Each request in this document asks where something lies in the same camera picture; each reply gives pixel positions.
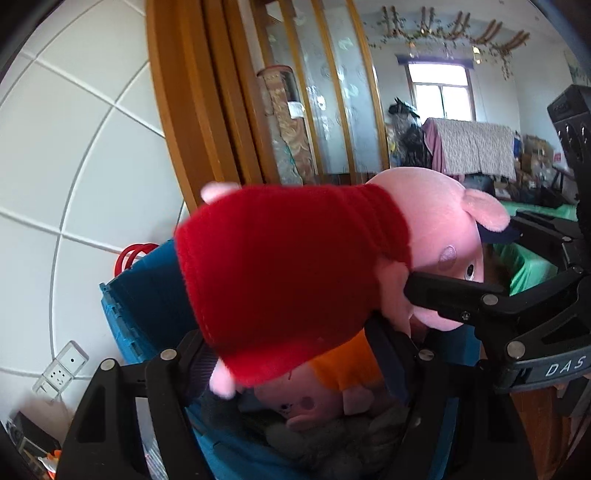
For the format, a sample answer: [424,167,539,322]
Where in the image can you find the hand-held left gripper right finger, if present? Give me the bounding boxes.
[365,319,539,480]

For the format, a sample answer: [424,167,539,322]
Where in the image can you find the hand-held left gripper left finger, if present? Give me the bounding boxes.
[55,330,222,480]

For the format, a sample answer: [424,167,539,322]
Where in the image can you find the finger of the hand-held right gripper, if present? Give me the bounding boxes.
[404,265,591,365]
[512,210,591,273]

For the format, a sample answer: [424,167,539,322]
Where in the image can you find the blue plastic storage bin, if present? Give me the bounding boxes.
[99,239,485,480]

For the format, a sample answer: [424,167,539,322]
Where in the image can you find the pink pig plush red dress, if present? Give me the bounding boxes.
[174,167,512,398]

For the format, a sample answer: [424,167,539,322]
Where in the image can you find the pile of cardboard boxes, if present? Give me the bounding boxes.
[512,134,571,197]

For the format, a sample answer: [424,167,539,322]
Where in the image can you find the pink pig plush orange dress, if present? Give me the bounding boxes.
[252,332,386,432]

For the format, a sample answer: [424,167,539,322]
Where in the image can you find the green cloth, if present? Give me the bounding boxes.
[489,198,580,297]

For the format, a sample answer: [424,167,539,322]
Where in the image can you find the grey plush toy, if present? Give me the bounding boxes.
[203,392,416,474]

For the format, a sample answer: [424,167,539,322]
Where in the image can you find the floral cloth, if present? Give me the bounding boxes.
[427,117,518,181]

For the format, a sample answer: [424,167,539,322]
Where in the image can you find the pink cloth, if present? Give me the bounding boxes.
[422,119,446,172]

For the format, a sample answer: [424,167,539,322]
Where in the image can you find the window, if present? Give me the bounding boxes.
[406,62,476,123]

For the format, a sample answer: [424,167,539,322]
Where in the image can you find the dark clothes pile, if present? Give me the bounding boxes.
[387,98,434,168]

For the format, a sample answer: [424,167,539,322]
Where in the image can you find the ceiling vine decoration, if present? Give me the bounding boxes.
[369,4,532,81]

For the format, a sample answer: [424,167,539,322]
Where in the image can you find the black gift box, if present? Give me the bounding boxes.
[9,408,61,457]

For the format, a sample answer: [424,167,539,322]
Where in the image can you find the rolled patterned carpet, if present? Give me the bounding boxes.
[257,65,319,186]

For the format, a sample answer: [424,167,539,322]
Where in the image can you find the frosted glass panels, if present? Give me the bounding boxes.
[265,0,370,176]

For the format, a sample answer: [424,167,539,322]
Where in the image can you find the red ring handles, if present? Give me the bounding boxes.
[115,242,160,278]

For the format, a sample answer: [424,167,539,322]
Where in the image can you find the white wall socket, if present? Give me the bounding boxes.
[32,340,89,398]

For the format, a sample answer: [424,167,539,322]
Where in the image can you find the wooden partition frame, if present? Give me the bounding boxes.
[145,0,391,217]

